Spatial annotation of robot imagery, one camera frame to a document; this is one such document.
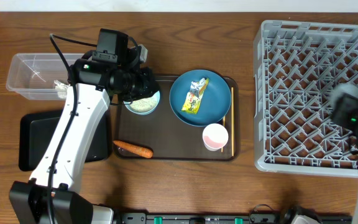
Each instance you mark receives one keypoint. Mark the right wooden chopstick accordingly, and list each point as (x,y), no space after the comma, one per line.
(232,123)

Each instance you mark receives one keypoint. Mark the light blue rice bowl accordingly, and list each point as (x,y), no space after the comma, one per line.
(144,106)

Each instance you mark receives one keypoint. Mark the pink cup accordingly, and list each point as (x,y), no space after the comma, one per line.
(211,137)

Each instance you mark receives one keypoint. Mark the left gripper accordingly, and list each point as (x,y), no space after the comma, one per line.
(149,79)

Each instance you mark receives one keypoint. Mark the brown serving tray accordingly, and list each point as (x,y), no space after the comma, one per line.
(167,136)

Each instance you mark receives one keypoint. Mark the orange carrot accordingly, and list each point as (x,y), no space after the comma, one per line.
(138,150)

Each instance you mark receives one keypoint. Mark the yellow snack wrapper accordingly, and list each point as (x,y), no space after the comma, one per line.
(194,96)

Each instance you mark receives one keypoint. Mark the white paper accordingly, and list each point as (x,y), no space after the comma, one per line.
(61,89)

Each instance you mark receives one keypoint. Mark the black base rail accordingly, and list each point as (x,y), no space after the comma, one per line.
(143,218)

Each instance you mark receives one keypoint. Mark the clear plastic waste bin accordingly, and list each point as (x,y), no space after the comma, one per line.
(33,75)

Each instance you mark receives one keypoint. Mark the dark blue plate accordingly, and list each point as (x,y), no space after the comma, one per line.
(215,103)

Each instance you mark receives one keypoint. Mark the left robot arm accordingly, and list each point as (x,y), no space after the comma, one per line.
(51,195)

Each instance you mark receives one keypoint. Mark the grey dishwasher rack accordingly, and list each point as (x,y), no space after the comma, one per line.
(296,67)

